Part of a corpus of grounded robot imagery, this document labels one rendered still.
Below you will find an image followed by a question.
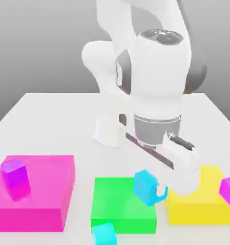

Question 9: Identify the large pink box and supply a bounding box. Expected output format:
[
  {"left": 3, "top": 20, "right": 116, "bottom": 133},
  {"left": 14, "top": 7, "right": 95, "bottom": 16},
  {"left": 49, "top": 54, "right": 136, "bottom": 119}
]
[{"left": 0, "top": 155, "right": 76, "bottom": 233}]

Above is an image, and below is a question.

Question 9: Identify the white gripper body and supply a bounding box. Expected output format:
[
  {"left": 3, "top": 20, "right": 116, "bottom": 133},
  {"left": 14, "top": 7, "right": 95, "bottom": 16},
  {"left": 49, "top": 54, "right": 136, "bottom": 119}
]
[{"left": 117, "top": 127, "right": 201, "bottom": 198}]

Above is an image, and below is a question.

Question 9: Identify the small cyan cube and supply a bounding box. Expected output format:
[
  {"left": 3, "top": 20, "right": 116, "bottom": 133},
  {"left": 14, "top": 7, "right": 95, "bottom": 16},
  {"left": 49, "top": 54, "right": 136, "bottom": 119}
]
[
  {"left": 92, "top": 222, "right": 118, "bottom": 245},
  {"left": 133, "top": 169, "right": 169, "bottom": 208}
]

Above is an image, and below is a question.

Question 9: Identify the large yellow box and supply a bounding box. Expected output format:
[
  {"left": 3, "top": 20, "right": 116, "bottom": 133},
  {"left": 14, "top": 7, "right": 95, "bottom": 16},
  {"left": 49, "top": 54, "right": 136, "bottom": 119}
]
[{"left": 163, "top": 165, "right": 230, "bottom": 226}]

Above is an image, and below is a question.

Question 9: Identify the large green box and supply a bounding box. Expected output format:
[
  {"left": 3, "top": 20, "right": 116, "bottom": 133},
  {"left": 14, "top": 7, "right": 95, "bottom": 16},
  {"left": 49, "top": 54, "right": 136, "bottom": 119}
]
[{"left": 90, "top": 177, "right": 158, "bottom": 234}]

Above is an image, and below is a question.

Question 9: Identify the small purple cube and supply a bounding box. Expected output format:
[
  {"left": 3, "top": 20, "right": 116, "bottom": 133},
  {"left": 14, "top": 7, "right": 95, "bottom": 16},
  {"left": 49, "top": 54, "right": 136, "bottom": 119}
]
[{"left": 0, "top": 157, "right": 32, "bottom": 202}]

